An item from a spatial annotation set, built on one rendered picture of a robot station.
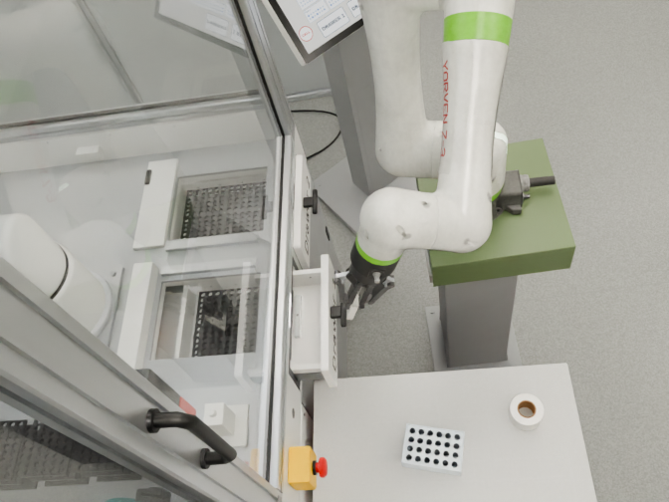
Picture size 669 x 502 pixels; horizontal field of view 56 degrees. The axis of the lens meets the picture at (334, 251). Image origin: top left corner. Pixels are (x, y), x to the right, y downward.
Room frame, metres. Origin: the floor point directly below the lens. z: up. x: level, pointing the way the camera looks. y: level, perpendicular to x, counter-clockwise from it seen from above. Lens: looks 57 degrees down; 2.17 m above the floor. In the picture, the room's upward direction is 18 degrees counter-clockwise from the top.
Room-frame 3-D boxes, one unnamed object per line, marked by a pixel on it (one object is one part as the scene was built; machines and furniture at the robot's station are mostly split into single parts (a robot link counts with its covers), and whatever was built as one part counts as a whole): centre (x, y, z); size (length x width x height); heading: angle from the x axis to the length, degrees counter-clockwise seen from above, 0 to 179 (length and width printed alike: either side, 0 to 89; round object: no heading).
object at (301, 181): (1.00, 0.05, 0.87); 0.29 x 0.02 x 0.11; 165
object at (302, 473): (0.37, 0.20, 0.88); 0.07 x 0.05 x 0.07; 165
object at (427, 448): (0.35, -0.07, 0.78); 0.12 x 0.08 x 0.04; 64
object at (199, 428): (0.28, 0.22, 1.45); 0.05 x 0.03 x 0.19; 75
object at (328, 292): (0.68, 0.06, 0.87); 0.29 x 0.02 x 0.11; 165
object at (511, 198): (0.86, -0.43, 0.89); 0.26 x 0.15 x 0.06; 74
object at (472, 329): (0.87, -0.37, 0.38); 0.30 x 0.30 x 0.76; 78
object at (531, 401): (0.37, -0.28, 0.78); 0.07 x 0.07 x 0.04
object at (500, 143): (0.88, -0.36, 1.02); 0.16 x 0.13 x 0.19; 63
